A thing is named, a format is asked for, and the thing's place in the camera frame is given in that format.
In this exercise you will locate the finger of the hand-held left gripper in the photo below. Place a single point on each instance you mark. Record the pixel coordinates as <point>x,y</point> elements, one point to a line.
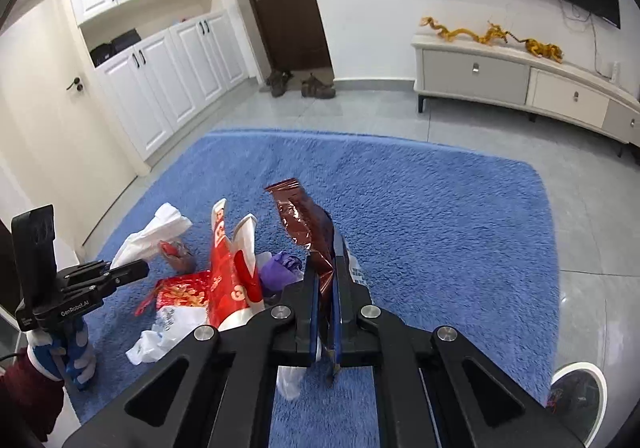
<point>131,273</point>

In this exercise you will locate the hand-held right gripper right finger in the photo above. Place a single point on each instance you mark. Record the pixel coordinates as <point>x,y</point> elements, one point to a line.
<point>339,318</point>

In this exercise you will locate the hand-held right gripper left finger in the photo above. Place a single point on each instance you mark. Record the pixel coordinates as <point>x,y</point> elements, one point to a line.
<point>312,313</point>

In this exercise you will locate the white tissue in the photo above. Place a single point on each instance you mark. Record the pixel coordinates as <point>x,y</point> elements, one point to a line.
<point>150,238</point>

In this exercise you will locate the red printed packet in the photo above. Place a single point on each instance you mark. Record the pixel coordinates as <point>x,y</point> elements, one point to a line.
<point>182,295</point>

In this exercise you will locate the red white plastic bag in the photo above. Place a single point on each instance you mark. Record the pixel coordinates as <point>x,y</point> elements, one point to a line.
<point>235,288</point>

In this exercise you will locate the brown snack wrapper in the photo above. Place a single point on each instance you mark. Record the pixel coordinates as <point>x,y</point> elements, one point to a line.
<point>300,220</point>

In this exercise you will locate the white trash bin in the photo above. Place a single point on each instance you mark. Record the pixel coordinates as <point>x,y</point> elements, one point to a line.
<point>597,378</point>

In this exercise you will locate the person's left forearm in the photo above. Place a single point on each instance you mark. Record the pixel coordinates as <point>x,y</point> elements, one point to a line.
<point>27,393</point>

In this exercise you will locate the person's left hand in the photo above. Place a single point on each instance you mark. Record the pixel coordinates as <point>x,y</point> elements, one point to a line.
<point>75,358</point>

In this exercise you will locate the white printed wrapper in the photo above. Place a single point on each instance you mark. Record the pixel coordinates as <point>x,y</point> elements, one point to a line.
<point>357,273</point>

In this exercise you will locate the small brown wrapper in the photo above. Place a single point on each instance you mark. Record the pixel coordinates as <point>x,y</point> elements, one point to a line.
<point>179,258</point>

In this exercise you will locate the purple plastic bag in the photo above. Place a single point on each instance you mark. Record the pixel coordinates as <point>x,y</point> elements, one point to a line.
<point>280,273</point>

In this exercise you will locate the crumpled white plastic bag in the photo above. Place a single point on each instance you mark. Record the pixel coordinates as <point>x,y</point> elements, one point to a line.
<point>160,335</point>

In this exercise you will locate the blue rug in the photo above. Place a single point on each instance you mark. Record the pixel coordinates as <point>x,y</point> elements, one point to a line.
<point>425,238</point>

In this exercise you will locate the cream door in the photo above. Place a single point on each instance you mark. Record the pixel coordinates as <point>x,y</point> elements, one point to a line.
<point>60,152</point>

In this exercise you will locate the black bags in cabinet niche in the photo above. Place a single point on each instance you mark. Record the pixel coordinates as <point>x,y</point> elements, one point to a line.
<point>115,47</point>

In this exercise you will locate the cream television cabinet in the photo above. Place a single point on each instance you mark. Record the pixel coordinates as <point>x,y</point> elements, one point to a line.
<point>475,70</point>

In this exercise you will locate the long golden dragon figurine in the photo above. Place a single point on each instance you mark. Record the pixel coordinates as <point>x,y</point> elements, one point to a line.
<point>465,33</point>

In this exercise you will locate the short golden dragon figurine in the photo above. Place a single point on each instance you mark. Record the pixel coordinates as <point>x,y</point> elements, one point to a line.
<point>542,50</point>

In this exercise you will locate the white wall cabinet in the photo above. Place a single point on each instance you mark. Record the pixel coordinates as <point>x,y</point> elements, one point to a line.
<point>165,72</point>

